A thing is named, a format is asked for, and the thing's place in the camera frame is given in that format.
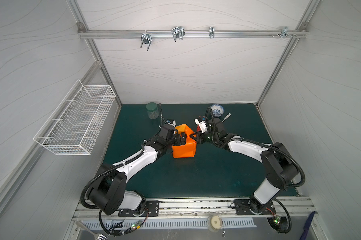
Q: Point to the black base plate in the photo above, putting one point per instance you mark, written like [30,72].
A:
[242,207]
[146,208]

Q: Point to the blue handled tool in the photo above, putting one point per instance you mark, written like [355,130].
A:
[307,225]

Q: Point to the round white puck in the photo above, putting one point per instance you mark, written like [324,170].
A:
[214,223]

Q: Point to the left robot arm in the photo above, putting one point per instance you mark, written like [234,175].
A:
[107,190]

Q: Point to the white wire basket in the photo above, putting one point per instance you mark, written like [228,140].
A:
[74,126]

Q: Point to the blue white ceramic bowl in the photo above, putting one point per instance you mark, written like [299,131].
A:
[217,110]

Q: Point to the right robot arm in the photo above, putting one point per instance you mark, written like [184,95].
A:
[281,170]

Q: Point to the aluminium cross rail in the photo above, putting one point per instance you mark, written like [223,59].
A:
[189,34]

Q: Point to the left metal clamp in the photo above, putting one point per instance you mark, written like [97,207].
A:
[146,39]

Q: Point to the right metal bracket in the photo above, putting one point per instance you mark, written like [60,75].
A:
[284,34]

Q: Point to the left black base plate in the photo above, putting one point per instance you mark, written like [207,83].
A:
[146,208]

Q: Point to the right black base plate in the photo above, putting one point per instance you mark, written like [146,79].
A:
[242,207]

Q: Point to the silver fork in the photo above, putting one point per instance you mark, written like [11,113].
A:
[226,117]

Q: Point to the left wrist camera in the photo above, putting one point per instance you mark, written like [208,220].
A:
[171,122]

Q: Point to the metal clamp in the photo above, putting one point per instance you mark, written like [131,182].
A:
[146,39]
[178,33]

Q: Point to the middle metal clamp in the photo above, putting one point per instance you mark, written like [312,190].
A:
[178,33]

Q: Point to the orange wrapping paper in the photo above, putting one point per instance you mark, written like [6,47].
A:
[185,151]

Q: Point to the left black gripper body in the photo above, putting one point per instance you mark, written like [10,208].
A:
[172,142]

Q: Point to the green lid glass jar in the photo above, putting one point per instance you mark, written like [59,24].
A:
[152,110]

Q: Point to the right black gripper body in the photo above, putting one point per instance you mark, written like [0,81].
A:
[199,135]

